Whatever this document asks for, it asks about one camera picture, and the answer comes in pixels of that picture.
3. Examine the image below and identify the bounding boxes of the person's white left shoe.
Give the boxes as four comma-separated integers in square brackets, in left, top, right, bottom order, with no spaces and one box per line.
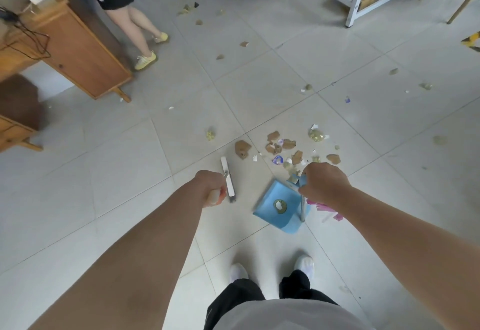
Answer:
[229,263,250,284]

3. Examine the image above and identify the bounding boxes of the person's white shoe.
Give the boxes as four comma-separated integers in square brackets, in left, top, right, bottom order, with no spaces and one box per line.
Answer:
[229,263,250,284]
[294,254,315,282]

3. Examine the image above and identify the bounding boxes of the person's right forearm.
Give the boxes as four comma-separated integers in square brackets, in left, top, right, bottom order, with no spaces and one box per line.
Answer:
[333,186,480,330]

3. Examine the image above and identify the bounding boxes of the person's left forearm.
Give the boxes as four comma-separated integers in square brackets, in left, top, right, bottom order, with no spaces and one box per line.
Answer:
[29,180,207,330]

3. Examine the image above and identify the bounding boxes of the pink paper scraps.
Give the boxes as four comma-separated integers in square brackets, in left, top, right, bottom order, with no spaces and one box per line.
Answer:
[307,198,344,222]

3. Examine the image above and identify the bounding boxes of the person's white right shoe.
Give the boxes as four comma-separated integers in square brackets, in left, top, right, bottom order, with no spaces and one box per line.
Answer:
[294,254,315,282]

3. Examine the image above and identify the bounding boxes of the wooden desk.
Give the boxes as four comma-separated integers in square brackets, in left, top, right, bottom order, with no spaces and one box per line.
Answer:
[0,0,134,103]

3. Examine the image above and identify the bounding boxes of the scattered cardboard and paper scraps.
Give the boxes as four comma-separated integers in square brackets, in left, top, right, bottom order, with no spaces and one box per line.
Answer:
[168,1,449,177]

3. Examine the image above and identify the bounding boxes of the person's black trousers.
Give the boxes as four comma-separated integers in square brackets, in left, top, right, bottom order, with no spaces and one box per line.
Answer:
[203,269,339,330]

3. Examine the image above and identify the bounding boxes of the person's grey shirt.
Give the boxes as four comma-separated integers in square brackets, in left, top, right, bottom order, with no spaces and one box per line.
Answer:
[213,298,373,330]

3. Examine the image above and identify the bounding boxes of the white broom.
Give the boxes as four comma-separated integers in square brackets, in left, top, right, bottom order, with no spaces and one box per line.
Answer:
[208,156,238,206]

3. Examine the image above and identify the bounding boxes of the black cable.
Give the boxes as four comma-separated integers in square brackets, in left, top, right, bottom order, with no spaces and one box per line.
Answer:
[0,6,52,61]

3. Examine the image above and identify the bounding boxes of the person's left hand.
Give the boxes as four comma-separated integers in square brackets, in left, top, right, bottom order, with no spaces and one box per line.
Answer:
[194,170,228,208]

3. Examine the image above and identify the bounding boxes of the yellow black striped object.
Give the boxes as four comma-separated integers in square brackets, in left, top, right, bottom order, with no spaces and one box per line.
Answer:
[460,31,480,53]

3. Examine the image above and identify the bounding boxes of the blue dustpan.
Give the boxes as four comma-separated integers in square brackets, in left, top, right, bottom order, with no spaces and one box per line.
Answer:
[252,174,313,235]

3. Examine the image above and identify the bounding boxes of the person's right hand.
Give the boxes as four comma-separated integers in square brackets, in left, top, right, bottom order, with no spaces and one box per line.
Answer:
[298,162,353,207]

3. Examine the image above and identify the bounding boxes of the wooden chair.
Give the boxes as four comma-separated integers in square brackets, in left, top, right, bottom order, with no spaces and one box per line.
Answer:
[0,74,44,153]

